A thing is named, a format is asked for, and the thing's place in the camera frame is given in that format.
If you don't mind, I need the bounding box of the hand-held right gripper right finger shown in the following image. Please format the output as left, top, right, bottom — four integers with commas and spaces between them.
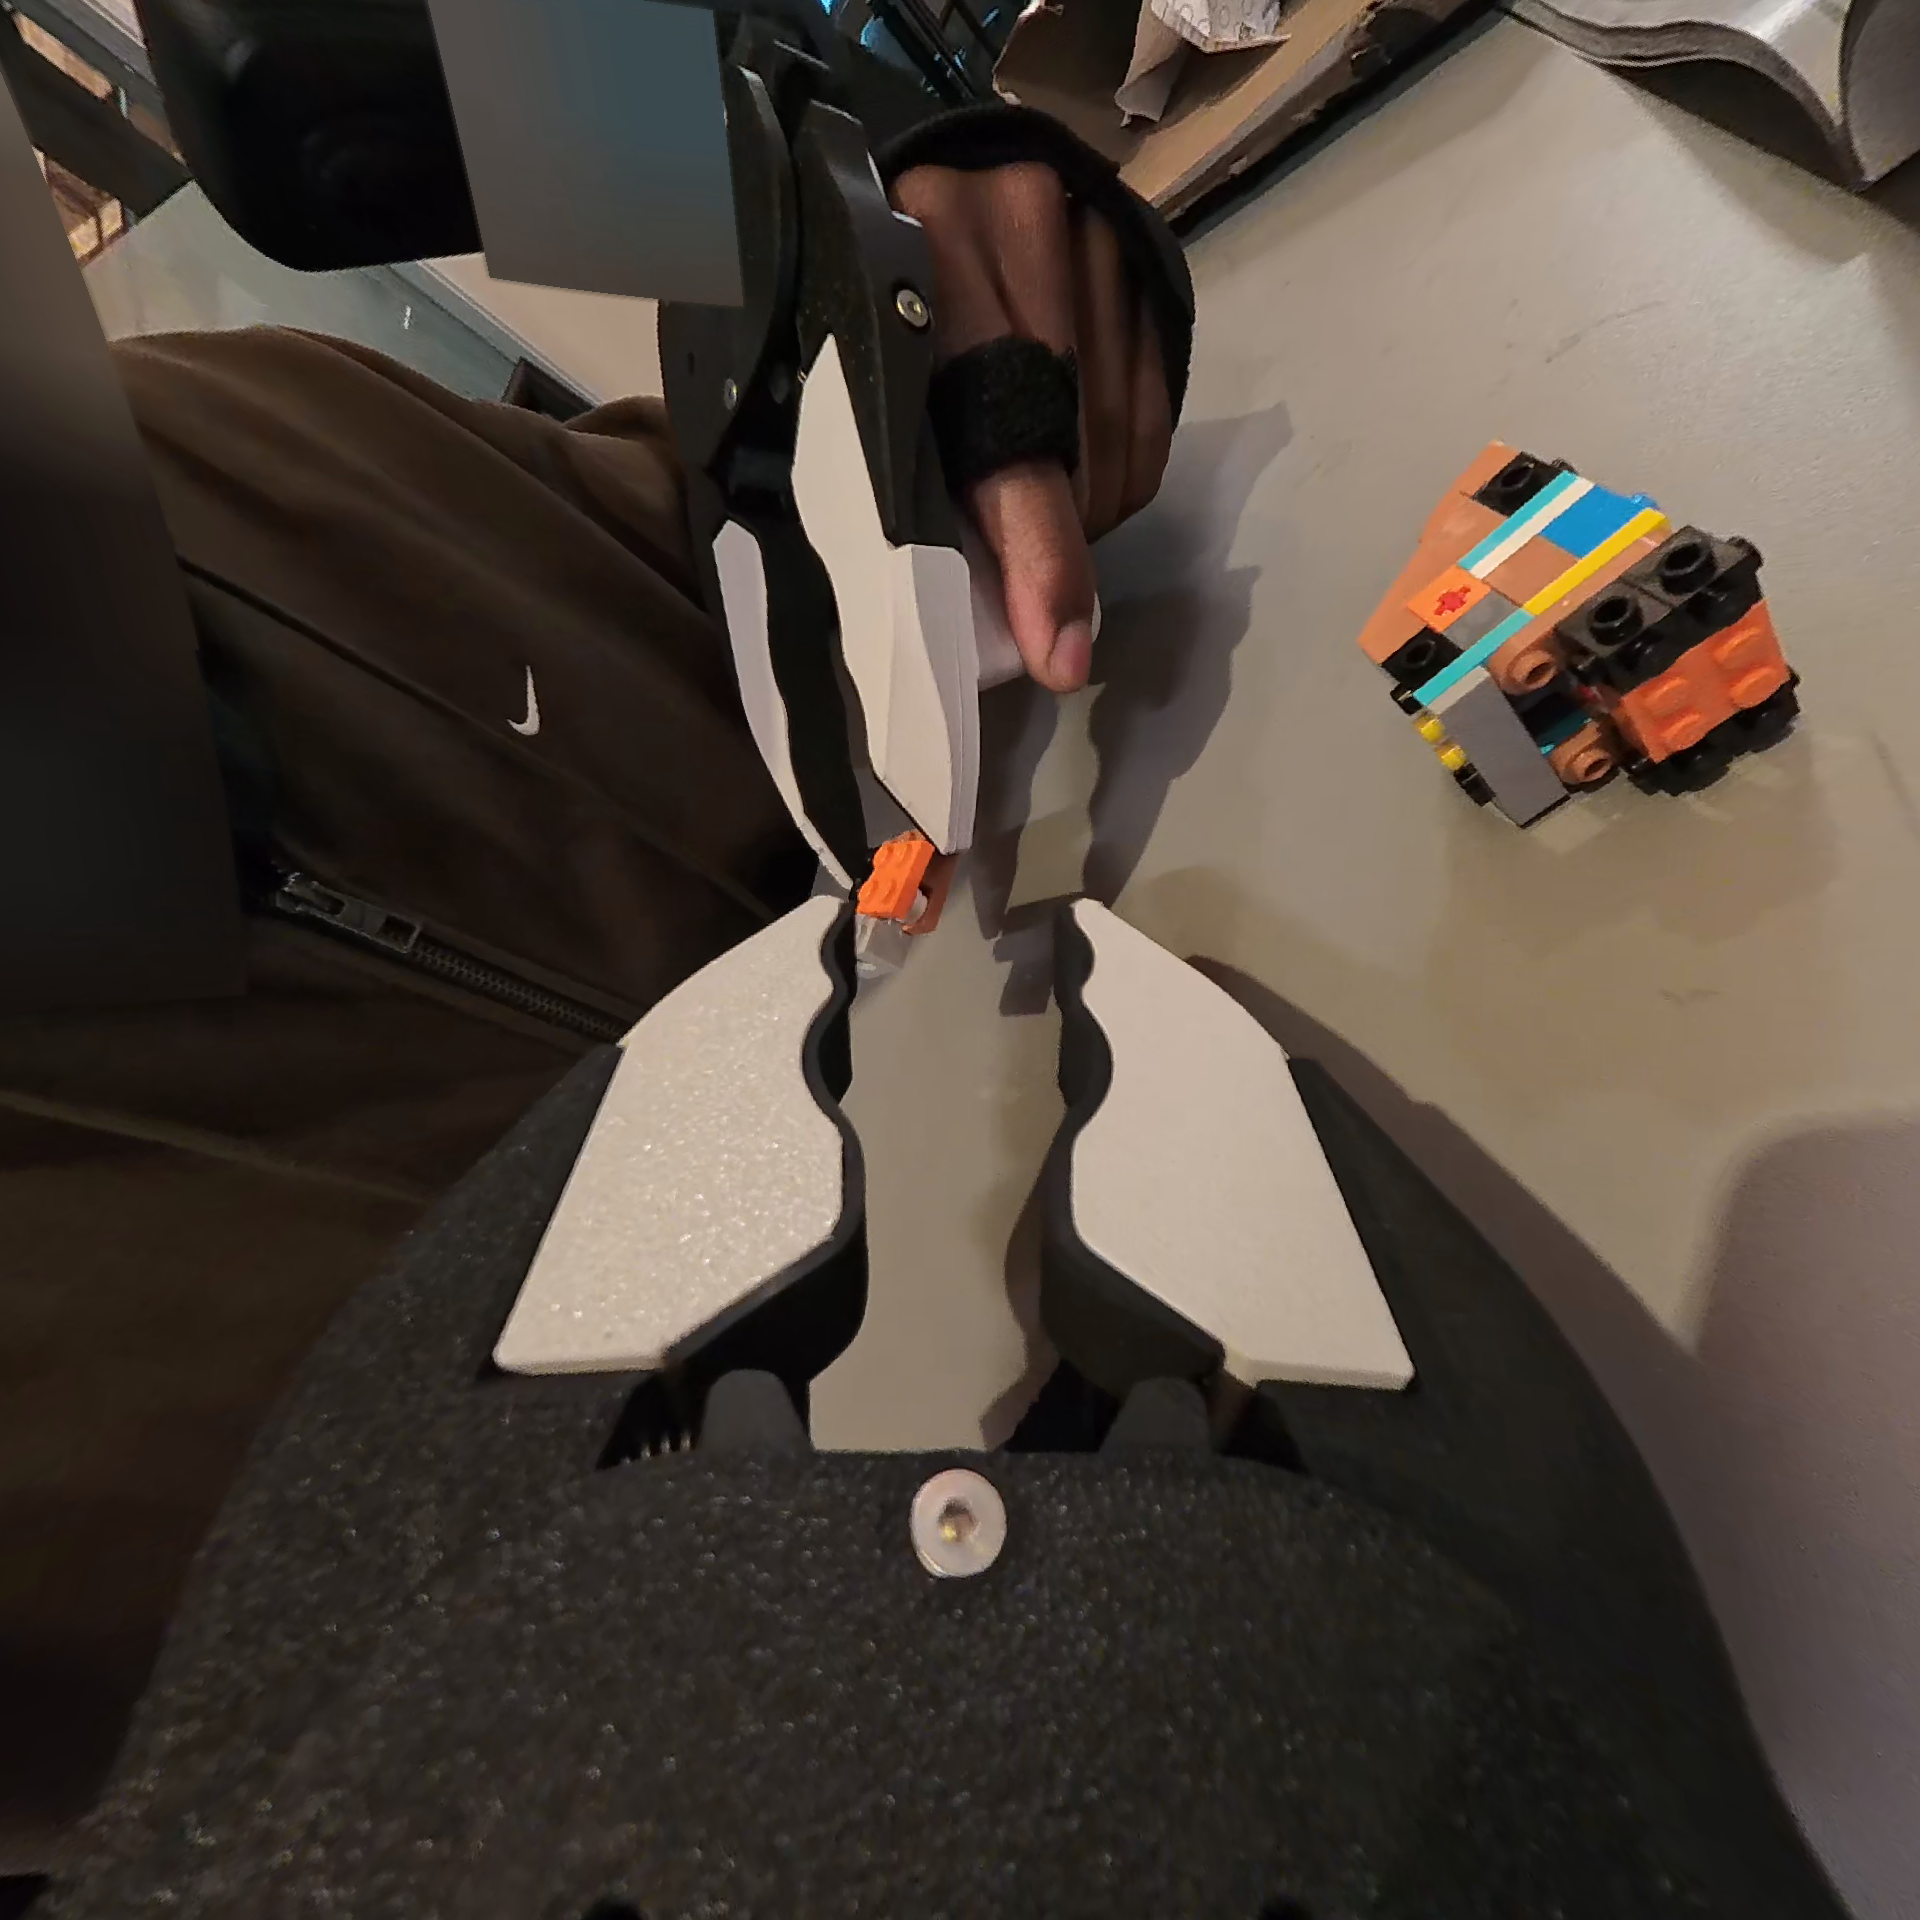
1040, 898, 1418, 1393

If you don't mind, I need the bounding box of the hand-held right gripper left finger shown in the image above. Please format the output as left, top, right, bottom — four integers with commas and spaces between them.
491, 896, 875, 1375

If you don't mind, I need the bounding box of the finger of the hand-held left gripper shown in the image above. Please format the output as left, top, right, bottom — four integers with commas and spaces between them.
787, 335, 989, 865
711, 509, 875, 906

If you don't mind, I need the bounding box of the orange toy brick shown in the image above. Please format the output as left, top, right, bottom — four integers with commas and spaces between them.
857, 831, 939, 921

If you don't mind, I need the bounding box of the colourful toy brick model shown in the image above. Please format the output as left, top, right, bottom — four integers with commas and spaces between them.
1358, 439, 1807, 833

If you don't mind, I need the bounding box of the grey desk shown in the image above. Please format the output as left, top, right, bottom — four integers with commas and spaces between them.
817, 23, 1920, 1906

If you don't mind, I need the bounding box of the person's left hand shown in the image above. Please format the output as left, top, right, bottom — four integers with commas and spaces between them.
882, 141, 1179, 695

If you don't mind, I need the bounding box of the person's brown jacket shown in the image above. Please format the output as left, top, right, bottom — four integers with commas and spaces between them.
0, 323, 826, 1840

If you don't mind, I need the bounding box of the brown cardboard box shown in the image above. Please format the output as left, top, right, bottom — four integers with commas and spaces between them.
990, 0, 1502, 227

